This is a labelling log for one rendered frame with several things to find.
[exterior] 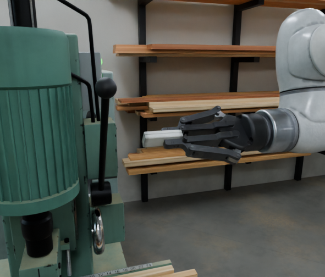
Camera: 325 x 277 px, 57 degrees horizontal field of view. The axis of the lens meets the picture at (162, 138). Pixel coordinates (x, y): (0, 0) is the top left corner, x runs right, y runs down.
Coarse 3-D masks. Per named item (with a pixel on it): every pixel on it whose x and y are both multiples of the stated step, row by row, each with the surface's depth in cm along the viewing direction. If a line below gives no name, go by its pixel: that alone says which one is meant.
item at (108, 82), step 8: (104, 80) 46; (112, 80) 47; (96, 88) 47; (104, 88) 46; (112, 88) 47; (104, 96) 47; (112, 96) 48; (104, 104) 50; (104, 112) 51; (104, 120) 53; (104, 128) 55; (104, 136) 57; (104, 144) 59; (104, 152) 61; (104, 160) 64; (104, 168) 67; (96, 184) 76; (104, 184) 76; (96, 192) 74; (104, 192) 75; (96, 200) 74; (104, 200) 75
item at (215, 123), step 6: (228, 120) 57; (180, 126) 55; (186, 126) 55; (192, 126) 55; (198, 126) 56; (204, 126) 56; (210, 126) 56; (216, 126) 56; (222, 126) 56; (228, 126) 57; (186, 132) 56; (192, 132) 56; (198, 132) 56; (204, 132) 57; (210, 132) 57
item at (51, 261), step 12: (24, 252) 62; (60, 252) 69; (24, 264) 58; (36, 264) 58; (48, 264) 58; (60, 264) 66; (24, 276) 57; (36, 276) 58; (48, 276) 58; (60, 276) 61
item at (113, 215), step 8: (112, 200) 83; (120, 200) 83; (104, 208) 80; (112, 208) 81; (120, 208) 81; (104, 216) 80; (112, 216) 81; (120, 216) 82; (104, 224) 81; (112, 224) 82; (120, 224) 82; (104, 232) 82; (112, 232) 82; (120, 232) 83; (104, 240) 82; (112, 240) 83; (120, 240) 84
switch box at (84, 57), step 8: (80, 56) 80; (88, 56) 81; (96, 56) 81; (80, 64) 81; (88, 64) 81; (96, 64) 82; (80, 72) 81; (88, 72) 82; (96, 72) 82; (88, 80) 82; (88, 96) 83; (88, 104) 84
